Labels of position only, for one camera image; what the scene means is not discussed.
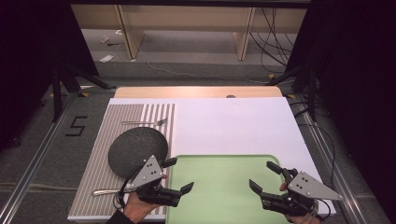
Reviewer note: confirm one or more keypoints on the person's left hand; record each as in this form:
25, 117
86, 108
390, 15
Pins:
137, 209

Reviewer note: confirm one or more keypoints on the striped grey placemat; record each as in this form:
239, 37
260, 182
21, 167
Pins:
93, 174

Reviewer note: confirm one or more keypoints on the silver knife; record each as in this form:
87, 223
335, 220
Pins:
104, 192

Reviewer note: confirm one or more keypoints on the person's right hand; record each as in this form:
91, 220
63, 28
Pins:
303, 220

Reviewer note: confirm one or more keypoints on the green tray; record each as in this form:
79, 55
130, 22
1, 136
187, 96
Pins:
218, 186

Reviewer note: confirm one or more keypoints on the black curtain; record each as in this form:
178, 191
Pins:
31, 62
358, 77

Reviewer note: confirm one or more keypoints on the wooden table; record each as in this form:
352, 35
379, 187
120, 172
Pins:
186, 92

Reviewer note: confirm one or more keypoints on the wooden desk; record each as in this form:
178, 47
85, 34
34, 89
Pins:
186, 18

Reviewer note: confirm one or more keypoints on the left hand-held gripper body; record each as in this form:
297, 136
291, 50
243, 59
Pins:
148, 174

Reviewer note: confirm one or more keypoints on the yellow tape piece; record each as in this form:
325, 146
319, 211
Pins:
84, 94
271, 76
291, 96

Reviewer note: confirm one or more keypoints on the white paper scrap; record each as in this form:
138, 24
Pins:
106, 58
104, 39

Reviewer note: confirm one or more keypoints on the metal floor rail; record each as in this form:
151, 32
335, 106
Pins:
330, 168
34, 165

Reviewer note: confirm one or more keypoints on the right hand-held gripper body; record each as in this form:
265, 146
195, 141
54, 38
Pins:
308, 188

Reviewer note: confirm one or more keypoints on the silver fork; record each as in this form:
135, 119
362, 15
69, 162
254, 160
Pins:
155, 122

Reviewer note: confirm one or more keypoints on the black tripod stand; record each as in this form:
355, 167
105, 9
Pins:
56, 93
312, 93

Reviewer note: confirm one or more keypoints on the white board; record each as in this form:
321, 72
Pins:
233, 124

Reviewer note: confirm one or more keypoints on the black round plate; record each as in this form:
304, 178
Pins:
134, 149

